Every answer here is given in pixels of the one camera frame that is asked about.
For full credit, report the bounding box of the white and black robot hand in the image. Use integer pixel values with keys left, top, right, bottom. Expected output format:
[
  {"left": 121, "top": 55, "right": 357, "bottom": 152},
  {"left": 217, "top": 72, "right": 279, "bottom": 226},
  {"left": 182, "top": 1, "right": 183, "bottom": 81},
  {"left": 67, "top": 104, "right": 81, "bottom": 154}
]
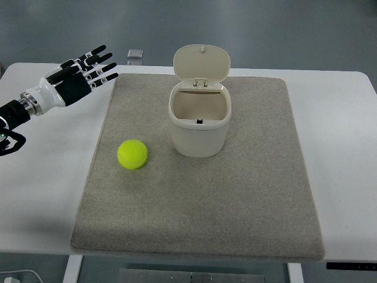
[{"left": 18, "top": 45, "right": 118, "bottom": 116}]

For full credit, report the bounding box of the yellow tennis ball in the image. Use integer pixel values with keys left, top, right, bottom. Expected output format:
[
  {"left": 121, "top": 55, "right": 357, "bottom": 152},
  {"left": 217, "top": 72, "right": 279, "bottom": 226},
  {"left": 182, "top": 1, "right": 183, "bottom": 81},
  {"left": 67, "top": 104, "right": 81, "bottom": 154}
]
[{"left": 117, "top": 139, "right": 148, "bottom": 170}]

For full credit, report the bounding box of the cream bin with open lid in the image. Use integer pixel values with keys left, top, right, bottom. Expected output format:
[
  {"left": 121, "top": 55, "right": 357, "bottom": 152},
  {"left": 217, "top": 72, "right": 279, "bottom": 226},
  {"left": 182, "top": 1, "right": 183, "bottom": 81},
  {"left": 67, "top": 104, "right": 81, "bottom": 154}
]
[{"left": 168, "top": 44, "right": 232, "bottom": 157}]

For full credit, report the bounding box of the white left table leg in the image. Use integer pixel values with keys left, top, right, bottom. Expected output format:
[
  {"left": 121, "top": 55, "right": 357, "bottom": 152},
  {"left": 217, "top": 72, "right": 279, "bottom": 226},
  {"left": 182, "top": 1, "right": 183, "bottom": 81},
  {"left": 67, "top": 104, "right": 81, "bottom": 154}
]
[{"left": 62, "top": 255, "right": 83, "bottom": 283}]

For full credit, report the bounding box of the white table leg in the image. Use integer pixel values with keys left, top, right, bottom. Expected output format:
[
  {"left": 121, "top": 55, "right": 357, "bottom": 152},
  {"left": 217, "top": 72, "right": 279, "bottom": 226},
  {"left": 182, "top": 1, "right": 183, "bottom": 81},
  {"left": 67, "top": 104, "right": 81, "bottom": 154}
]
[
  {"left": 287, "top": 263, "right": 304, "bottom": 283},
  {"left": 62, "top": 255, "right": 83, "bottom": 283}
]

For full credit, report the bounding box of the beige felt mat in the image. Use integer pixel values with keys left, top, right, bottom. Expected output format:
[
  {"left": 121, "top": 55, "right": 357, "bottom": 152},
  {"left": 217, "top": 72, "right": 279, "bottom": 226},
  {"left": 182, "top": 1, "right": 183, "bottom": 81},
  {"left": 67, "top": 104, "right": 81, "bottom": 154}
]
[{"left": 71, "top": 74, "right": 325, "bottom": 262}]

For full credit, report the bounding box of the white right table leg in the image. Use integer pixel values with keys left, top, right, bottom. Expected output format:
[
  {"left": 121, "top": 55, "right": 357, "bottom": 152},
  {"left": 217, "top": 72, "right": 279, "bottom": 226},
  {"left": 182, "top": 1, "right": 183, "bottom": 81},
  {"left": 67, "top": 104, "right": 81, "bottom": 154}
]
[{"left": 287, "top": 263, "right": 304, "bottom": 283}]

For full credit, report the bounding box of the black desk control panel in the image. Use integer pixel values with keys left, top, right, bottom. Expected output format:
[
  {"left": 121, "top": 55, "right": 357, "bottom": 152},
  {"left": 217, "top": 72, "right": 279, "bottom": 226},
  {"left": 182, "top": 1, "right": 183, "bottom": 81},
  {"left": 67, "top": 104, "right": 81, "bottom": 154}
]
[{"left": 326, "top": 262, "right": 377, "bottom": 271}]

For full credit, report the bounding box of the white cable and adapter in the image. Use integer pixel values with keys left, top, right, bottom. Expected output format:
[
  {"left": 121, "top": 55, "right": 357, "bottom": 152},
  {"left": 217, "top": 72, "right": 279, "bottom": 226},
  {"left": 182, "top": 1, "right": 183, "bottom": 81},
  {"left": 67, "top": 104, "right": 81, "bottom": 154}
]
[{"left": 0, "top": 268, "right": 44, "bottom": 283}]

